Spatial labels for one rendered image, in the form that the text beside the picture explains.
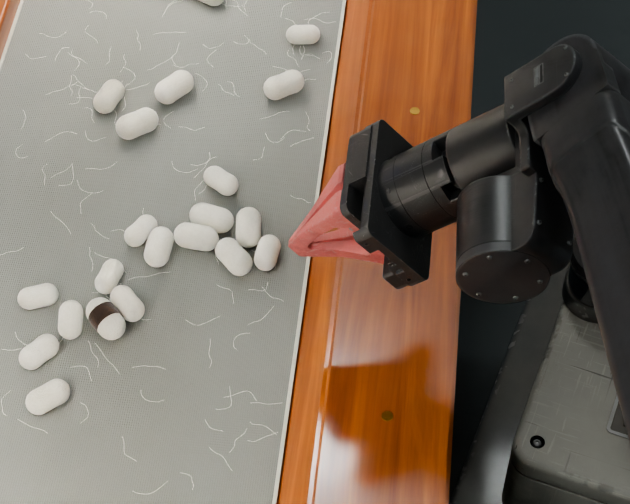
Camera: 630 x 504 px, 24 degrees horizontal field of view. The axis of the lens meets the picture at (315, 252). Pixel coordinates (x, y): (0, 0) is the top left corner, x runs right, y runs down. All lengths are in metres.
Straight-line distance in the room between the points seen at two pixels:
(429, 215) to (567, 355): 0.52
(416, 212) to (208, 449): 0.25
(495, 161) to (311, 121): 0.37
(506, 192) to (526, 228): 0.04
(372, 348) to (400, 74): 0.29
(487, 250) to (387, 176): 0.12
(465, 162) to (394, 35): 0.39
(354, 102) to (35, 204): 0.28
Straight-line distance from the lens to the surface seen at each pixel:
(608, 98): 0.85
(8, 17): 1.36
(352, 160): 0.99
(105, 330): 1.11
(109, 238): 1.19
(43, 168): 1.25
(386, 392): 1.06
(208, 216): 1.17
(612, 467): 1.39
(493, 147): 0.92
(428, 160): 0.94
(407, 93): 1.25
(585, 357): 1.45
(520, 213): 0.88
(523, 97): 0.89
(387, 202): 0.96
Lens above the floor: 1.66
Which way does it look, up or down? 52 degrees down
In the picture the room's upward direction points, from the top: straight up
